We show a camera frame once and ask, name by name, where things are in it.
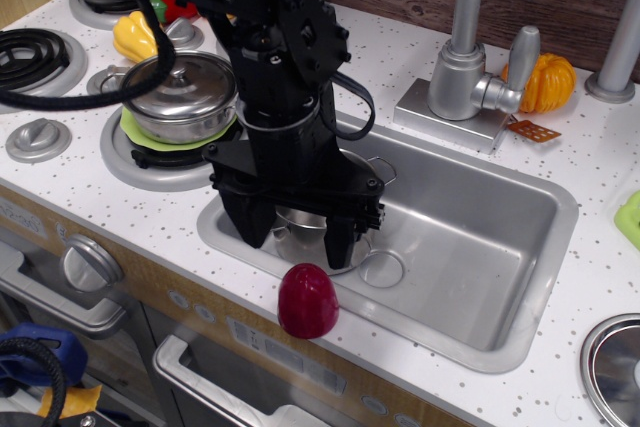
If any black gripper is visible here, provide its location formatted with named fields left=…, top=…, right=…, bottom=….
left=203, top=84, right=384, bottom=269

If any grey stove knob front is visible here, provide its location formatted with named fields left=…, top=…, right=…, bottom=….
left=5, top=118, right=72, bottom=163

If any grey oven door handle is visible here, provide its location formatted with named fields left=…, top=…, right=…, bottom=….
left=1, top=242, right=128, bottom=339

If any grey burner ring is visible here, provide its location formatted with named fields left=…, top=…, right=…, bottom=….
left=68, top=0, right=151, bottom=31
left=99, top=105, right=247, bottom=193

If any silver round lid right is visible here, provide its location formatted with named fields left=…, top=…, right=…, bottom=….
left=580, top=313, right=639, bottom=426

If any grey burner ring front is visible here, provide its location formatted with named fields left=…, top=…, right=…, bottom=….
left=99, top=105, right=247, bottom=193

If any steel pot in sink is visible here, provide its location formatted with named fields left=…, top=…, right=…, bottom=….
left=269, top=148, right=398, bottom=277

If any grey metal sink basin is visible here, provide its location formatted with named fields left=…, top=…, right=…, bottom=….
left=196, top=114, right=580, bottom=375

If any grey stove knob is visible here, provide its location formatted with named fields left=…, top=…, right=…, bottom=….
left=86, top=65, right=130, bottom=95
left=5, top=118, right=72, bottom=163
left=164, top=17, right=204, bottom=50

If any grey stove knob back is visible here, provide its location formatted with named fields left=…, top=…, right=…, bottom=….
left=164, top=17, right=204, bottom=50

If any red toy tomato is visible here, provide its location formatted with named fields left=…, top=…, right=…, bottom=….
left=150, top=0, right=199, bottom=24

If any orange plastic waffle piece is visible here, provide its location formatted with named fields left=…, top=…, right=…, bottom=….
left=508, top=120, right=561, bottom=144

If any silver oven dial knob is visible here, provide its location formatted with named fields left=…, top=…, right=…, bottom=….
left=59, top=234, right=124, bottom=293

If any green round mat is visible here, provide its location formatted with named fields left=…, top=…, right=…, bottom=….
left=119, top=107, right=240, bottom=152

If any grey dishwasher door handle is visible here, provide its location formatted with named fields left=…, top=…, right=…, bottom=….
left=152, top=334, right=281, bottom=427

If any dark red sweet potato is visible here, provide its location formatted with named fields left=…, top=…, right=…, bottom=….
left=278, top=263, right=339, bottom=339

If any steel pot with lid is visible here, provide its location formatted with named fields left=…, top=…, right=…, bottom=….
left=124, top=51, right=237, bottom=145

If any black braided cable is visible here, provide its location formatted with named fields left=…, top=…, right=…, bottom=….
left=0, top=0, right=176, bottom=110

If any grey post right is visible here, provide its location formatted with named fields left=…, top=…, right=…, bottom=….
left=584, top=0, right=639, bottom=104

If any yellow cloth bottom left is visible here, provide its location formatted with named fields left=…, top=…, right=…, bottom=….
left=37, top=384, right=103, bottom=419

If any grey burner ring back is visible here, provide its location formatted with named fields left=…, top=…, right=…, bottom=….
left=68, top=0, right=151, bottom=31

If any black coil burner left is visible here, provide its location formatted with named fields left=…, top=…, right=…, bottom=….
left=1, top=28, right=88, bottom=97

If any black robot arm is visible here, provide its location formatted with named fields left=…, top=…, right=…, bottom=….
left=93, top=0, right=384, bottom=270

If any orange toy pumpkin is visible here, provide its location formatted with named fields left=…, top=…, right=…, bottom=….
left=519, top=53, right=577, bottom=114

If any yellow toy bell pepper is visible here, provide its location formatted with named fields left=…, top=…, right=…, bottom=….
left=113, top=11, right=158, bottom=63

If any grey stove knob middle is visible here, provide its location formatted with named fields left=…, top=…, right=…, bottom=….
left=86, top=65, right=130, bottom=95

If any silver toy faucet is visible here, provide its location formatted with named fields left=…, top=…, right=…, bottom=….
left=393, top=0, right=541, bottom=154

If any blue clamp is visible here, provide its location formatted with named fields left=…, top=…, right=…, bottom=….
left=1, top=323, right=88, bottom=387

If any green plastic item right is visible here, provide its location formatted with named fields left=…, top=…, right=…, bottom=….
left=614, top=191, right=640, bottom=250

